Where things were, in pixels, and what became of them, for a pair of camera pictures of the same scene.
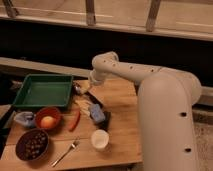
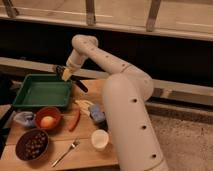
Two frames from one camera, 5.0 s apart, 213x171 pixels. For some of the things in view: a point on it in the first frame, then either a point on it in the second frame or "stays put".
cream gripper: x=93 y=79 -> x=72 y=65
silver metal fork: x=73 y=145 stays put
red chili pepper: x=74 y=120 stays put
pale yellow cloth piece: x=83 y=106 stays put
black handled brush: x=80 y=90 -> x=60 y=71
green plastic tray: x=45 y=91 stays put
